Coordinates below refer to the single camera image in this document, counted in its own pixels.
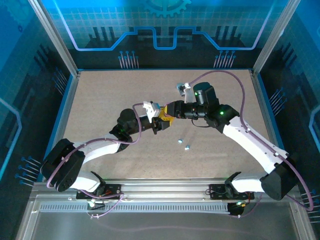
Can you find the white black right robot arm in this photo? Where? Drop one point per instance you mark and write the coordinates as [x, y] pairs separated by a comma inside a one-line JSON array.
[[250, 142]]

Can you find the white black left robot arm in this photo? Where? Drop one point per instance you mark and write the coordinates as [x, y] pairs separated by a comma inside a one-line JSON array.
[[100, 150]]

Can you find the blue table edge strip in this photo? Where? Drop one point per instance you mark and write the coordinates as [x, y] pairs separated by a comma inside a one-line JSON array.
[[271, 112]]

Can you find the blue gear print panel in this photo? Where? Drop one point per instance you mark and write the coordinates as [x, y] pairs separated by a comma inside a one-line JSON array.
[[100, 25]]

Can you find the blue circuit print panel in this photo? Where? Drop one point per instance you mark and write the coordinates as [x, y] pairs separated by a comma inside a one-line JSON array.
[[25, 75], [300, 75]]

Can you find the grey metal shelf sheet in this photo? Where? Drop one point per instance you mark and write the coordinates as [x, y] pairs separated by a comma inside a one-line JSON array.
[[162, 227]]

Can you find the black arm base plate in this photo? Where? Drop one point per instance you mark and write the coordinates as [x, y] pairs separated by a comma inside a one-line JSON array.
[[112, 191], [217, 192]]

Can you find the aluminium corner post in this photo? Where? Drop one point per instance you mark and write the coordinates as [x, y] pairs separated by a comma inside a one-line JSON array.
[[59, 42], [271, 42]]

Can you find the aluminium frame beam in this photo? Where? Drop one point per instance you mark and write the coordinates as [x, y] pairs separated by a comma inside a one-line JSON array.
[[302, 222], [26, 222]]

